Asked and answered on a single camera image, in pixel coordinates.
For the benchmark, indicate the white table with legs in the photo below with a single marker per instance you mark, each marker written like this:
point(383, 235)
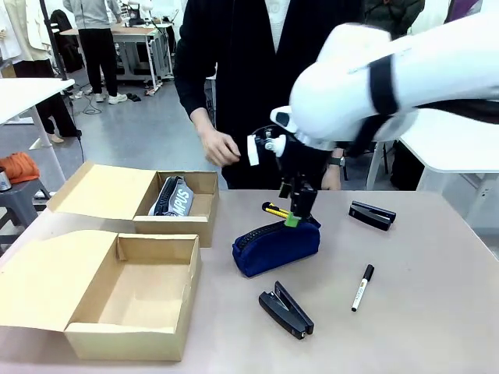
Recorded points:
point(27, 97)

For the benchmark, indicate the white rounded table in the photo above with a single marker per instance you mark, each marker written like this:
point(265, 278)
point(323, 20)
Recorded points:
point(452, 156)

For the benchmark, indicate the black slippers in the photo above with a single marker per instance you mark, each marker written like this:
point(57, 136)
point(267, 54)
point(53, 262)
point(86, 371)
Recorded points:
point(134, 97)

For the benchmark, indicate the white marker black cap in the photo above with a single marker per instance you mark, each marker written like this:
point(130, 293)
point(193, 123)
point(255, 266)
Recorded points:
point(362, 288)

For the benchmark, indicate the person's left hand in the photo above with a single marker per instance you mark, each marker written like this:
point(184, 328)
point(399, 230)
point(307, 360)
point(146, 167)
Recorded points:
point(331, 180)

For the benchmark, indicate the grey stool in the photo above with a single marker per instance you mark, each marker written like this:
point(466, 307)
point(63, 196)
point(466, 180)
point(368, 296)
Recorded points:
point(19, 202)

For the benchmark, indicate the dark wristwatch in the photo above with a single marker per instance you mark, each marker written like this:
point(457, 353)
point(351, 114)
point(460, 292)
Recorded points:
point(337, 160)

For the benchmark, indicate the white sneaker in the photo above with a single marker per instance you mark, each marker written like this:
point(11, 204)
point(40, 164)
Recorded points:
point(100, 97)
point(117, 98)

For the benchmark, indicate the bystander in black puffer jacket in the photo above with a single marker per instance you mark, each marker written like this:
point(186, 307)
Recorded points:
point(393, 17)

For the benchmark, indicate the grey printed pencil case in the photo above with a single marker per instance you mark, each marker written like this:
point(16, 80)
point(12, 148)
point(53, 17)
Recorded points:
point(177, 196)

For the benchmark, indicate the yellow utility knife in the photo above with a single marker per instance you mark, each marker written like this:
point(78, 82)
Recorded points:
point(274, 211)

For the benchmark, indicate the orange cloth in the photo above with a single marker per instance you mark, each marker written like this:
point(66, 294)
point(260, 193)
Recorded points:
point(21, 167)

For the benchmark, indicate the bystander in grey top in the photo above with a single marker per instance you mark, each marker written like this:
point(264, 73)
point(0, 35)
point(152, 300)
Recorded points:
point(97, 50)

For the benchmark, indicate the person's right hand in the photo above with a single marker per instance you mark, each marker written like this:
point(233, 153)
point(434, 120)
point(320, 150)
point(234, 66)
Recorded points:
point(218, 146)

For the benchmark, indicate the black jacket on chair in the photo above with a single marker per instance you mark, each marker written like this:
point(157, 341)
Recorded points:
point(66, 39)

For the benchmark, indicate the large cardboard box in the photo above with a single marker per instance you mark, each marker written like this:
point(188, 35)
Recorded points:
point(78, 280)

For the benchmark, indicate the person in black cardigan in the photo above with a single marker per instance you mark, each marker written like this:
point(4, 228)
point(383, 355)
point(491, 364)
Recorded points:
point(241, 70)

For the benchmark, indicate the metal can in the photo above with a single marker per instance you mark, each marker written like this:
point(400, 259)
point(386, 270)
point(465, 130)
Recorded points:
point(4, 181)

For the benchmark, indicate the black stapler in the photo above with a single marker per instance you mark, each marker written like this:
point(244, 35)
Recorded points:
point(286, 311)
point(372, 215)

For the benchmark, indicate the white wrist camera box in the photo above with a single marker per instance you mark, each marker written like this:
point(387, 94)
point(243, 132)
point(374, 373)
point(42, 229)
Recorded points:
point(253, 152)

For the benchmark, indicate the person's right forearm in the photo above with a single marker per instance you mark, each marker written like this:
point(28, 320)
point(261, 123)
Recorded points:
point(193, 93)

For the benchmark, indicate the blue zip pencil case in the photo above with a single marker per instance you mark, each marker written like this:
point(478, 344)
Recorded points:
point(277, 249)

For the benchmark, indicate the wooden top work table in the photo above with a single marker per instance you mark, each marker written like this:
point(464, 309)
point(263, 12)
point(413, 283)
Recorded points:
point(132, 43)

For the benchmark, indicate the small cardboard box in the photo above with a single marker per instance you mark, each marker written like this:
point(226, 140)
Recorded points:
point(117, 191)

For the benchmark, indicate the purple cloth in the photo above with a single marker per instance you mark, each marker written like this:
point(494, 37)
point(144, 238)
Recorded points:
point(464, 9)

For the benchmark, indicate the bystander in cream coat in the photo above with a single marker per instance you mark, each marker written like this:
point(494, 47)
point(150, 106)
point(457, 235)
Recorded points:
point(35, 58)

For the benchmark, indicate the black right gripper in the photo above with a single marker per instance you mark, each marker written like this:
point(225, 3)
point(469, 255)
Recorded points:
point(302, 163)

